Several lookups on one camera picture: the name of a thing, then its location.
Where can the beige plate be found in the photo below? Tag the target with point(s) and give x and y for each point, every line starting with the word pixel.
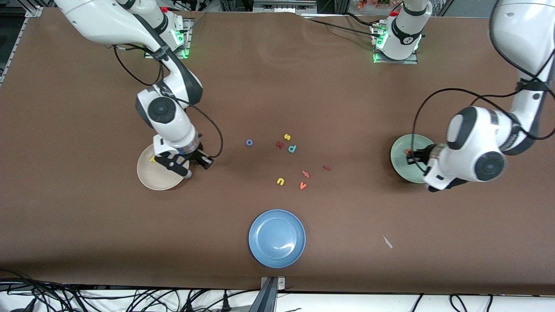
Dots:
pixel 156 180

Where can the orange flowers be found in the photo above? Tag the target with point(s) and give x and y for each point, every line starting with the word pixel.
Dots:
pixel 373 3

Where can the blue plate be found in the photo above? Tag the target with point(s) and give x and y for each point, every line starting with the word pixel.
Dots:
pixel 277 238

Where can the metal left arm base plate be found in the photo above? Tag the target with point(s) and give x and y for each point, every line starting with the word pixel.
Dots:
pixel 412 60

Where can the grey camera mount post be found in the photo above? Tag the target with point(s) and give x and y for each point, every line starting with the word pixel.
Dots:
pixel 269 299

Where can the white tape scrap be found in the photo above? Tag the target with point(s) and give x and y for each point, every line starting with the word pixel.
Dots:
pixel 387 242

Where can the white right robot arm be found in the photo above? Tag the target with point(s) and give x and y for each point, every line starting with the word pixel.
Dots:
pixel 108 21

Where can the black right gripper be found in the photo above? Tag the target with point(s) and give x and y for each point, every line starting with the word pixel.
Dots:
pixel 197 155

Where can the aluminium table edge rail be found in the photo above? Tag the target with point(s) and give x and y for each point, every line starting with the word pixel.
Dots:
pixel 13 47

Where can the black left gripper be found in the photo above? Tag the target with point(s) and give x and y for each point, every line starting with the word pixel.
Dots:
pixel 422 155

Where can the grey power strip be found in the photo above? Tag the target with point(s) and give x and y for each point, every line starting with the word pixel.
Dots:
pixel 284 6

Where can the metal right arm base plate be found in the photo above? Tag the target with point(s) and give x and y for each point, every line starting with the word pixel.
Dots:
pixel 188 43

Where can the brown table cover sheet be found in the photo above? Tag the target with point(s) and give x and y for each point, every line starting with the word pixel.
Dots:
pixel 277 86

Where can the green plate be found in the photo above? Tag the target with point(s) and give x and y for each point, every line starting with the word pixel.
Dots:
pixel 401 167

